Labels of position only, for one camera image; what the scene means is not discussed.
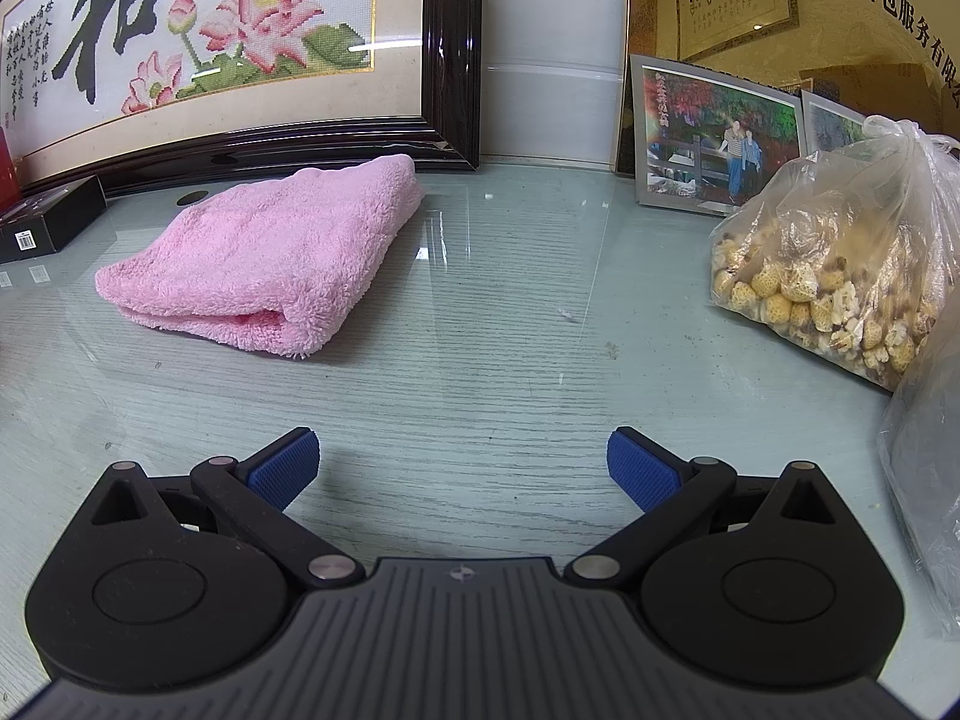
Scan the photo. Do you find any black product box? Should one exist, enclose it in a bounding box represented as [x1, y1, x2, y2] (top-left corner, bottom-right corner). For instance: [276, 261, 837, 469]
[0, 177, 106, 263]

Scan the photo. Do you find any bronze coin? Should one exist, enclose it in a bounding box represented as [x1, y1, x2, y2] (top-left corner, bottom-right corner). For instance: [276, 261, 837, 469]
[176, 190, 208, 206]

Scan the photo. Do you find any red box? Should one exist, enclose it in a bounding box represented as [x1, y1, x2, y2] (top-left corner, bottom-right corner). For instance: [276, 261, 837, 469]
[0, 130, 21, 215]

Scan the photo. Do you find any pink fluffy towel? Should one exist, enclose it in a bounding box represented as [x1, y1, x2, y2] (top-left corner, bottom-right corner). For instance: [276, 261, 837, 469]
[94, 154, 425, 358]

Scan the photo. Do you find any gold plaque with characters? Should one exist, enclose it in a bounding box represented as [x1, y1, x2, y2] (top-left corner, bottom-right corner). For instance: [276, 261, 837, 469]
[626, 0, 958, 135]

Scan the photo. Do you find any framed lotus embroidery picture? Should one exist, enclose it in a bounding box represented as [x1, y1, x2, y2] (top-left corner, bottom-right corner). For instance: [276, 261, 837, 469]
[2, 0, 482, 193]

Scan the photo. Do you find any translucent plastic bag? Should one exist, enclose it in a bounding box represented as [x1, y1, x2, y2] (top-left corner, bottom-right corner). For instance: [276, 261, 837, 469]
[877, 302, 960, 637]

